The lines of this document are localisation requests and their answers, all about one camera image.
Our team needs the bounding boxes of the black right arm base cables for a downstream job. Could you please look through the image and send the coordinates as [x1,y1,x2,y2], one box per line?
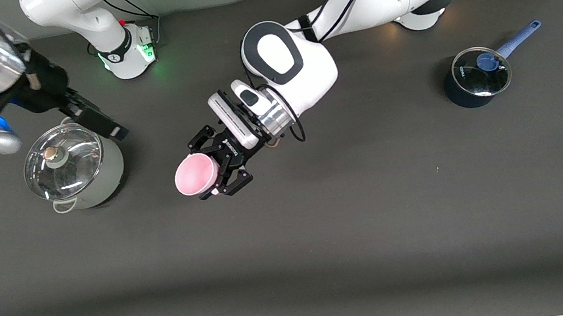
[80,0,165,59]

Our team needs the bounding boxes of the dark blue saucepan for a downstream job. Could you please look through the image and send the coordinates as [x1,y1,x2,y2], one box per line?
[436,19,553,112]

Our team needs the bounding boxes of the glass lid with blue knob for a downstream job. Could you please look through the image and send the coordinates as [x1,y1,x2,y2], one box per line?
[449,43,515,101]

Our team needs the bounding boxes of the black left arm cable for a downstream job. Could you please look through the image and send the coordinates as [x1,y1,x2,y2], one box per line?
[235,0,513,150]

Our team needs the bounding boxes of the glass lid with metal knob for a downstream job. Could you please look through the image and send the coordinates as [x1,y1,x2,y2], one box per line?
[18,119,110,205]

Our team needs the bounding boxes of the grey-white two-handled pot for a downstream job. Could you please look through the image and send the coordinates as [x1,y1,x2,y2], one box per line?
[17,110,130,219]

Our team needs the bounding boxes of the pink plastic cup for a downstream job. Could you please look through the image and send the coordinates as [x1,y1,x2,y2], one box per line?
[172,151,223,198]

